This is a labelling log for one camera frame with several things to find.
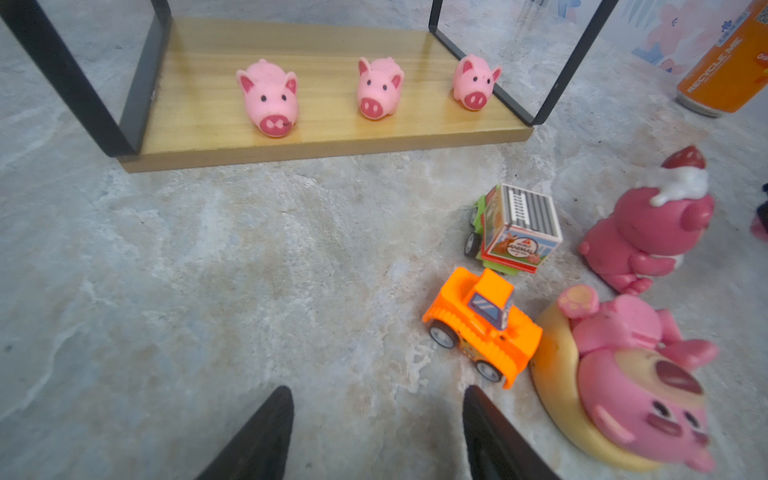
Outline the pink bear donut toy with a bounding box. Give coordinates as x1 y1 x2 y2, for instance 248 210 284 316
530 284 719 472

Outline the green box toy truck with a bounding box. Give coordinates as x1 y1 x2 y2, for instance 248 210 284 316
464 183 563 276

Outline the orange toy truck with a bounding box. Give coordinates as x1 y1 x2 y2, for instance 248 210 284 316
422 267 543 390

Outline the orange soda can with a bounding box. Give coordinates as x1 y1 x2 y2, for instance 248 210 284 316
676 1 767 117

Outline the wooden three-tier shelf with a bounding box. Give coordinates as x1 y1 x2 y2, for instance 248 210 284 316
1 1 615 173

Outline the pink bear cream toy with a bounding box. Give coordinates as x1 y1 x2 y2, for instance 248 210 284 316
578 145 715 296

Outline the pink pig toy on shelf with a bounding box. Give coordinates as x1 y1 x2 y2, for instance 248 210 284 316
452 54 502 111

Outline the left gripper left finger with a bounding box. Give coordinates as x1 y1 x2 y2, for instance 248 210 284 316
197 385 294 480

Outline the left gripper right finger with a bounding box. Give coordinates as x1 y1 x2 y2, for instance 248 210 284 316
462 385 559 480

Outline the pink bear sunflower toy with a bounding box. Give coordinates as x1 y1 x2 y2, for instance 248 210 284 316
750 201 768 243

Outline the pink pig toy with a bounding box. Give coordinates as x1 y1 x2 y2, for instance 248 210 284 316
236 59 299 138
452 54 502 111
357 57 405 121

